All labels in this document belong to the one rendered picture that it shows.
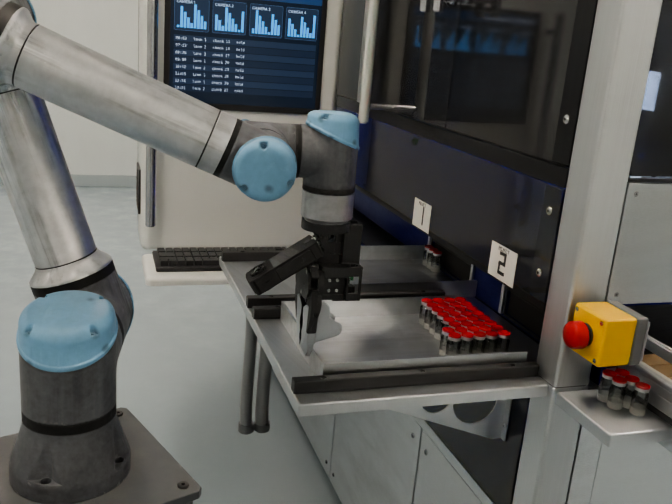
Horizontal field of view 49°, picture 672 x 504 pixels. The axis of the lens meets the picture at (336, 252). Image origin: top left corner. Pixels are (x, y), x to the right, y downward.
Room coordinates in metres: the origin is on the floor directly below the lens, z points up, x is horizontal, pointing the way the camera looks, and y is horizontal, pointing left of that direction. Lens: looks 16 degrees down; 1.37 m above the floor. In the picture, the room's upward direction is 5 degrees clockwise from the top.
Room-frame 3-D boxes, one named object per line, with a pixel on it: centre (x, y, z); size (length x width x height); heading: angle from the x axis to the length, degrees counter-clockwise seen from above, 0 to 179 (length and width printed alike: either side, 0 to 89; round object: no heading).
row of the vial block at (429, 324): (1.19, -0.20, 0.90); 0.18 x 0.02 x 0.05; 19
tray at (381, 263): (1.51, -0.09, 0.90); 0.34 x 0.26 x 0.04; 109
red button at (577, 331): (0.98, -0.35, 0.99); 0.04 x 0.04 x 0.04; 19
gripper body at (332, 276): (1.04, 0.01, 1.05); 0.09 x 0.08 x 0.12; 109
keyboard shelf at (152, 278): (1.80, 0.26, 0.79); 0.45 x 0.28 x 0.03; 108
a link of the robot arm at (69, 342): (0.86, 0.33, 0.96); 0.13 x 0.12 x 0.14; 9
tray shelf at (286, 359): (1.33, -0.08, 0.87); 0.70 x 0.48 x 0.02; 19
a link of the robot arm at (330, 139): (1.04, 0.02, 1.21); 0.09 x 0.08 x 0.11; 99
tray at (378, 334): (1.16, -0.11, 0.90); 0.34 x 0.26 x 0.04; 109
